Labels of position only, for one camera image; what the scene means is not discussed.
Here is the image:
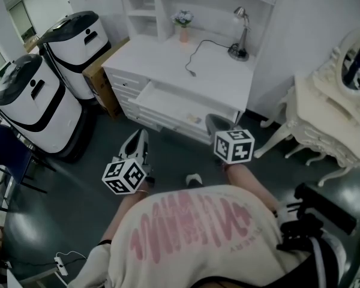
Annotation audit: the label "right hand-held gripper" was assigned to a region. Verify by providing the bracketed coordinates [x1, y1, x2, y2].
[205, 113, 256, 164]

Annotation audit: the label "person's right forearm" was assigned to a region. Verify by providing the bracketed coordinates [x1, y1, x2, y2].
[223, 162, 281, 213]

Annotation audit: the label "cream shirt with pink print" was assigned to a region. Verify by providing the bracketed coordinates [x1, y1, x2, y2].
[66, 185, 313, 288]

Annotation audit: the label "pink vase with flowers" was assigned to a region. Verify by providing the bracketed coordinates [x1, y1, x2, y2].
[170, 9, 195, 44]

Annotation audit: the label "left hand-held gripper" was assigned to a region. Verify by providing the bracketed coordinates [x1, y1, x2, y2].
[101, 128, 155, 196]

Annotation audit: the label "blue chair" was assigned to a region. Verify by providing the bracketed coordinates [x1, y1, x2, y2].
[0, 124, 57, 195]

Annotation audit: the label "silver desk lamp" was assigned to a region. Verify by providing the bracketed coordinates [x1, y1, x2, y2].
[227, 6, 251, 62]

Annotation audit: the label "person's left forearm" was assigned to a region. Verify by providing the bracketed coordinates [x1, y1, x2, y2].
[99, 187, 152, 246]

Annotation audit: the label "white and black robot base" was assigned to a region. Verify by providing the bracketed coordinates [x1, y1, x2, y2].
[37, 10, 112, 101]
[0, 53, 97, 164]

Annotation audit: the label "cream carved vanity table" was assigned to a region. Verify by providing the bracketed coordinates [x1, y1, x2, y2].
[253, 74, 360, 188]

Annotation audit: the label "grey lamp cable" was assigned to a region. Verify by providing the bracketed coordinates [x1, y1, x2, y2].
[184, 39, 232, 78]

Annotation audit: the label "black strapped gear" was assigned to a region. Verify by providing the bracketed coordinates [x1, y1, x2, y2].
[275, 182, 358, 252]

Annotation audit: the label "oval cream framed mirror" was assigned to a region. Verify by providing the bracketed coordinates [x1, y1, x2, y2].
[335, 27, 360, 97]

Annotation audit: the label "white power strip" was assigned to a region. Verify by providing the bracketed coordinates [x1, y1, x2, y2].
[53, 250, 88, 277]

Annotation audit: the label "white drawer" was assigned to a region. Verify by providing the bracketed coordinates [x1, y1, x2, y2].
[128, 80, 241, 145]

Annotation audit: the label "brown cardboard box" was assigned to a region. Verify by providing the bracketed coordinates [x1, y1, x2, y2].
[82, 37, 130, 120]

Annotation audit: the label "black trousers with white stripe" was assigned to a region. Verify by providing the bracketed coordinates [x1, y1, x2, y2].
[293, 231, 349, 288]

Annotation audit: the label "white desk with shelves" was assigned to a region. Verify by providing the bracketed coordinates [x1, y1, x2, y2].
[101, 0, 282, 145]

